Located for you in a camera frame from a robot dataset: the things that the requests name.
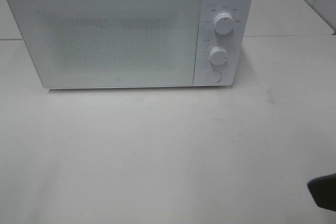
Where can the round white door-release button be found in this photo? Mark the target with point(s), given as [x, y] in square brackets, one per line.
[214, 76]

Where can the white microwave knob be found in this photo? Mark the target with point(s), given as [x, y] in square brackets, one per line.
[218, 56]
[223, 22]

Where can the white microwave door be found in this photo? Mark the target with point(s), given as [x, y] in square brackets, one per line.
[110, 43]

